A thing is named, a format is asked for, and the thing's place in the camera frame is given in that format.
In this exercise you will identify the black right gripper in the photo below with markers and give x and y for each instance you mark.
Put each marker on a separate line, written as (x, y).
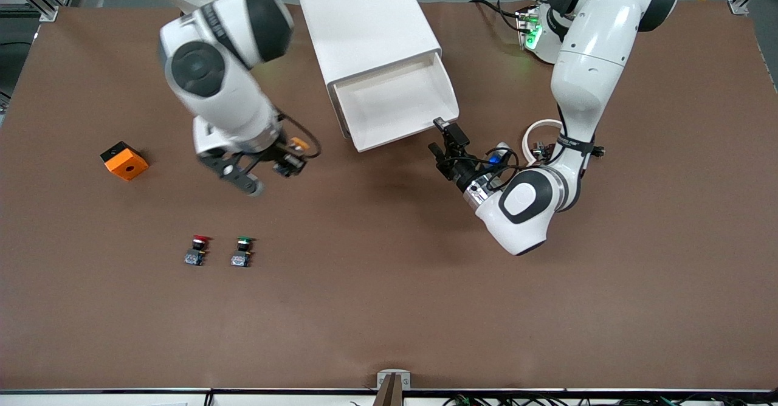
(281, 155)

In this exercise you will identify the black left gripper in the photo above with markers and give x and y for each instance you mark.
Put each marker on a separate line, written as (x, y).
(460, 172)

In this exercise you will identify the yellow push button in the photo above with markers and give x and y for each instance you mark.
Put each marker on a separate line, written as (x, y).
(299, 144)

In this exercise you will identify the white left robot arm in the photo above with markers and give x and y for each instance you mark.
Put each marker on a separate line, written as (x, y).
(595, 59)

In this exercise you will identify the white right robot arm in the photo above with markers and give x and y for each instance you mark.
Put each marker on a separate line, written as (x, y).
(243, 102)

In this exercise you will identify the green push button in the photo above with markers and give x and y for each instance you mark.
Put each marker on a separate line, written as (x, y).
(242, 254)

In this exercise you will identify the red push button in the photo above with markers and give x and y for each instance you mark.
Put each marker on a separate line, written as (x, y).
(196, 253)

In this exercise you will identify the small brown metal component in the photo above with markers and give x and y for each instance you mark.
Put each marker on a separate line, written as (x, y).
(541, 149)

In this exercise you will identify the brown paper table cover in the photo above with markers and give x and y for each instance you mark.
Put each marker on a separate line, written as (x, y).
(389, 272)

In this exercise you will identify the small black clip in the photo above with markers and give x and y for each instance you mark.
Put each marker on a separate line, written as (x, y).
(598, 150)

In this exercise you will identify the orange box with hole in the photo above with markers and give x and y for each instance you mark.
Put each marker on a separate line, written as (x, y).
(127, 166)

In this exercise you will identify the grey metal bracket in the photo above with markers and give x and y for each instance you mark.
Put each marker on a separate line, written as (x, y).
(382, 380)

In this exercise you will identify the grey camera pole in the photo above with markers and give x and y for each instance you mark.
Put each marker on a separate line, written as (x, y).
(389, 394)

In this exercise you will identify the white table edge rail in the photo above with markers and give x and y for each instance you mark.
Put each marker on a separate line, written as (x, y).
(91, 399)

